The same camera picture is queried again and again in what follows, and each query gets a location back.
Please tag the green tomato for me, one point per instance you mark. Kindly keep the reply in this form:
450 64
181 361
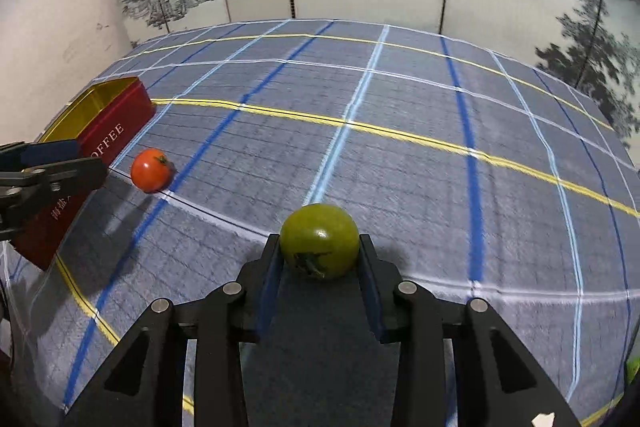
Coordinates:
320 237

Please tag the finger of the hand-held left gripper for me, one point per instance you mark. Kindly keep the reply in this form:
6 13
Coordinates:
65 179
50 152

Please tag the red tin box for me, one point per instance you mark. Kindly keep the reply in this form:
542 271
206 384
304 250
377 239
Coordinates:
115 117

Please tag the red tomato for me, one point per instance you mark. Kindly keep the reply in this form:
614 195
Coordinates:
150 169

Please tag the green white plastic packet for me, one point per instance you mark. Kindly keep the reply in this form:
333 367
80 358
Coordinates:
634 367

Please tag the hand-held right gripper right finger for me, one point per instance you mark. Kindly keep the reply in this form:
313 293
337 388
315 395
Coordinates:
372 287

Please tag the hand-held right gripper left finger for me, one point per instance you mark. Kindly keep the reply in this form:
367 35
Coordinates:
270 287

